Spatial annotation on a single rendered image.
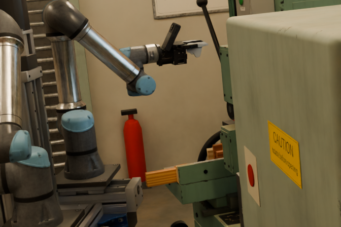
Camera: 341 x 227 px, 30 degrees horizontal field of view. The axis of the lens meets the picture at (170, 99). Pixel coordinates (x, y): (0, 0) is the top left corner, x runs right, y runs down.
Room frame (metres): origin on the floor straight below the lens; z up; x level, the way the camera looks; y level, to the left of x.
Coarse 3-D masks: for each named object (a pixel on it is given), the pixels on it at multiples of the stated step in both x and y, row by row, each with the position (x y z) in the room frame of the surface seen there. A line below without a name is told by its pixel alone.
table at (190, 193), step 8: (232, 176) 1.81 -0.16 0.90; (168, 184) 1.92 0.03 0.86; (176, 184) 1.82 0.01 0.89; (184, 184) 1.77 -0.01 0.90; (192, 184) 1.78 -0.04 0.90; (200, 184) 1.78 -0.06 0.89; (208, 184) 1.79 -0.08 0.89; (216, 184) 1.80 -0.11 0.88; (224, 184) 1.80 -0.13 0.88; (232, 184) 1.81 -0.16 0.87; (176, 192) 1.83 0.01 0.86; (184, 192) 1.77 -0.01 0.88; (192, 192) 1.78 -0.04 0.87; (200, 192) 1.78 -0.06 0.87; (208, 192) 1.79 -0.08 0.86; (216, 192) 1.80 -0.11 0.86; (224, 192) 1.80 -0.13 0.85; (232, 192) 1.81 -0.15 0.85; (184, 200) 1.77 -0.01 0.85; (192, 200) 1.78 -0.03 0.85; (200, 200) 1.78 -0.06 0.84
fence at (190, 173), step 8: (216, 160) 1.80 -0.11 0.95; (184, 168) 1.77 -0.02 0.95; (192, 168) 1.78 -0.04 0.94; (200, 168) 1.79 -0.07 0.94; (208, 168) 1.79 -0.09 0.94; (216, 168) 1.80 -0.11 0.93; (224, 168) 1.80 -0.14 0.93; (184, 176) 1.77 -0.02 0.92; (192, 176) 1.78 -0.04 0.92; (200, 176) 1.78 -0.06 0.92; (208, 176) 1.79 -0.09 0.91; (216, 176) 1.80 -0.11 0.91; (224, 176) 1.80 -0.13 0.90
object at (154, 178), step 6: (168, 168) 1.82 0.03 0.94; (174, 168) 1.81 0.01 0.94; (150, 174) 1.79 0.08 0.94; (156, 174) 1.79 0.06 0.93; (162, 174) 1.79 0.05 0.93; (168, 174) 1.80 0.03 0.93; (174, 174) 1.80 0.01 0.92; (150, 180) 1.79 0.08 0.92; (156, 180) 1.79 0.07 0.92; (162, 180) 1.79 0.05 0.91; (168, 180) 1.80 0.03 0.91; (174, 180) 1.80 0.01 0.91; (150, 186) 1.79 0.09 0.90
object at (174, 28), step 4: (172, 24) 2.53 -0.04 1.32; (176, 24) 2.51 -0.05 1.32; (172, 28) 2.51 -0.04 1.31; (176, 28) 2.51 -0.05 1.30; (168, 32) 2.54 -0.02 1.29; (172, 32) 2.51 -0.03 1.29; (176, 32) 2.51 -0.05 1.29; (168, 36) 2.52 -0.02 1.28; (172, 36) 2.51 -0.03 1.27; (176, 36) 2.51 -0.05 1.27; (164, 40) 2.54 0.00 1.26; (168, 40) 2.50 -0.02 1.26; (172, 40) 2.51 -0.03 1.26; (164, 44) 2.52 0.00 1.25; (168, 44) 2.51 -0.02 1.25; (172, 44) 2.51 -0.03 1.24; (164, 48) 2.50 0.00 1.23; (168, 48) 2.51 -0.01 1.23
